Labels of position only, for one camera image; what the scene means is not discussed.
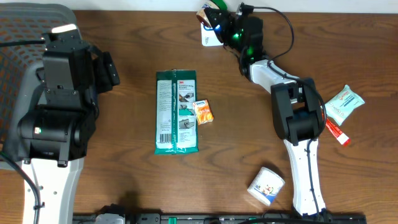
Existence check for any green lid white jar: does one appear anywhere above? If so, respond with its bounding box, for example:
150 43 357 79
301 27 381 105
196 0 229 28

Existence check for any small orange carton box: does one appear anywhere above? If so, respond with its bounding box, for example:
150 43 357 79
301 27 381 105
193 100 214 125

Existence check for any white red package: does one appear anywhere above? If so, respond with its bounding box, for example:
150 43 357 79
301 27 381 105
154 69 198 155

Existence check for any teal white snack packet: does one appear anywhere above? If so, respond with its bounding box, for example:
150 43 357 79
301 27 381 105
325 85 365 126

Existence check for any red coffee stick sachet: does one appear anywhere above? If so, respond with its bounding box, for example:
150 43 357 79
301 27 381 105
325 118 351 146

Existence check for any white blue labelled jar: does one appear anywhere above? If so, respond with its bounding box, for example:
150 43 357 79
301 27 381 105
247 167 285 206

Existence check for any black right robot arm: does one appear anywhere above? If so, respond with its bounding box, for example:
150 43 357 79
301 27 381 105
204 3 326 222

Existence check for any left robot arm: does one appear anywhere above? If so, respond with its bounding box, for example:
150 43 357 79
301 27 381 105
16 29 120 223

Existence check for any white barcode scanner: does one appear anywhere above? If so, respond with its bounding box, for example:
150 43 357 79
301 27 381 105
201 24 223 47

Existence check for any grey plastic mesh basket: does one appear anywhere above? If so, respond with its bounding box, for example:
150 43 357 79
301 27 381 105
1 2 76 163

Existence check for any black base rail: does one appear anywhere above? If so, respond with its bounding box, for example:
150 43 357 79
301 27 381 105
72 204 367 224

